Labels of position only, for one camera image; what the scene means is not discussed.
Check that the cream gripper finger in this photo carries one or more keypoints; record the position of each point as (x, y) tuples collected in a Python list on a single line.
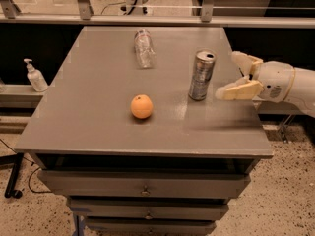
[(248, 65), (242, 89)]

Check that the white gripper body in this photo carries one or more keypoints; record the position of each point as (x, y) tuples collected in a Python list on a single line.
[(275, 80)]

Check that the silver blue redbull can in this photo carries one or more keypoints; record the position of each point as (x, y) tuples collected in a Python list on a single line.
[(204, 64)]

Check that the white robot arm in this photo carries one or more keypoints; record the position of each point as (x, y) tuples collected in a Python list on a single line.
[(302, 91)]

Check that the orange fruit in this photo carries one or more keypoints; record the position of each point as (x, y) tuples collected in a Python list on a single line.
[(141, 106)]

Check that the clear plastic water bottle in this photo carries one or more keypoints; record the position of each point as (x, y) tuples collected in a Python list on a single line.
[(144, 48)]

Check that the grey drawer cabinet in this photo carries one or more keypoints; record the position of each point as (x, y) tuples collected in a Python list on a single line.
[(173, 172)]

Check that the white pump sanitizer bottle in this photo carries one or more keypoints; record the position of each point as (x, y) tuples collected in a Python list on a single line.
[(35, 77)]

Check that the black stand leg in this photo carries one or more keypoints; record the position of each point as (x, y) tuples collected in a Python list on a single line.
[(15, 162)]

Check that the metal rail bracket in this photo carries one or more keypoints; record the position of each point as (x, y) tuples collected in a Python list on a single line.
[(282, 127)]

